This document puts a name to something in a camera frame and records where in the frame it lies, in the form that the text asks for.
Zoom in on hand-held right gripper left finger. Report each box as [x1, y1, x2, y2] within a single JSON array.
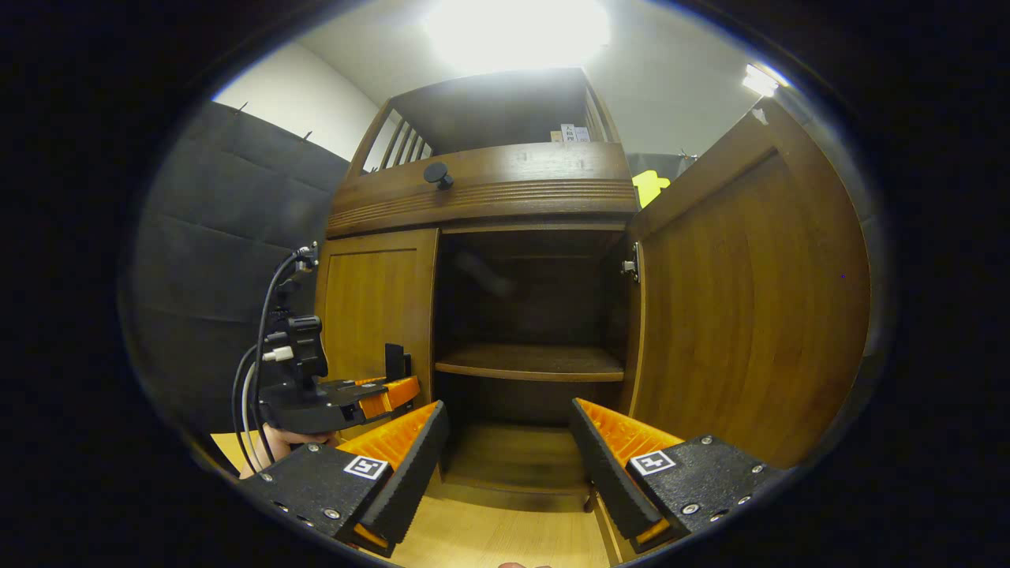
[[239, 400, 451, 559]]

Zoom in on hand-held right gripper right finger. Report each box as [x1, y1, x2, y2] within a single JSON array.
[[569, 397, 787, 554]]

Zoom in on wooden cabinet door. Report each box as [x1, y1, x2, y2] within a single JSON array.
[[316, 228, 440, 443], [622, 98, 873, 472]]

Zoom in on wooden double-door shoe cabinet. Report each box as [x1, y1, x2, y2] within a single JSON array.
[[316, 67, 873, 514]]

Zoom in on wooden inner shelf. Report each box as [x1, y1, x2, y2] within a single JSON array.
[[435, 342, 627, 384]]

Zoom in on ceiling light panel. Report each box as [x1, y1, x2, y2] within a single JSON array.
[[425, 0, 613, 77], [741, 64, 783, 98]]

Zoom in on black cable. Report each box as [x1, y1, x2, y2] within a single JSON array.
[[253, 246, 318, 468]]

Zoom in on white cable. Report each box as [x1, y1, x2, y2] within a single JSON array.
[[239, 361, 263, 472]]

